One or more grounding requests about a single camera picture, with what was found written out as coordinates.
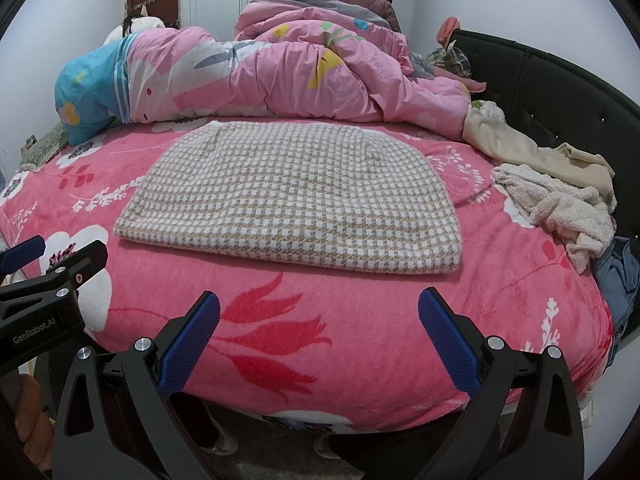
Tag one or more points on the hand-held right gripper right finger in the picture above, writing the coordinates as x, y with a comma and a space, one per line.
447, 340

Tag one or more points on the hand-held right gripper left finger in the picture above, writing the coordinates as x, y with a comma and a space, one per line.
192, 340

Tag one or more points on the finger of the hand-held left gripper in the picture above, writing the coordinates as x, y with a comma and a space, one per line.
85, 260
22, 255

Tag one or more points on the beige white houndstooth sweater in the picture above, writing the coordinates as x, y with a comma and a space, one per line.
290, 200

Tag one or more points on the person's left hand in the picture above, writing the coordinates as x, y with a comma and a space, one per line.
37, 420

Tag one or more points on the pink floral bed blanket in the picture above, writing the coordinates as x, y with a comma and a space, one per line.
350, 320

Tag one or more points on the white shoe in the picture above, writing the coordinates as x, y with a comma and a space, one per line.
332, 447
222, 444

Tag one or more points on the green patterned cloth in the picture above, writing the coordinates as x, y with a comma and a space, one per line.
45, 145

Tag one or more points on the cream fluffy cloth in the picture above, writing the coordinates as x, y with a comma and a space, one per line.
565, 215

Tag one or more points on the blue denim garment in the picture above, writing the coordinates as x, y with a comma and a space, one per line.
620, 270

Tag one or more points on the beige cloth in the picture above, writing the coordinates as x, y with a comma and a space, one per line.
500, 140

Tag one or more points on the pink printed duvet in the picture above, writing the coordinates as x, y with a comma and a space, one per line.
240, 75

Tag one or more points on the door hook rack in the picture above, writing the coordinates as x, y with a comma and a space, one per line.
150, 0

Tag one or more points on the black padded headboard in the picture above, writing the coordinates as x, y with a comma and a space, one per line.
550, 90

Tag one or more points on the plaid cloth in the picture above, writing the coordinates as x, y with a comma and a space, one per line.
450, 62

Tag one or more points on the orange cloth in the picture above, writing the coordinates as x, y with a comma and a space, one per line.
446, 27

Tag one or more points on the white wall socket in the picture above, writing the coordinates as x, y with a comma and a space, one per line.
587, 412

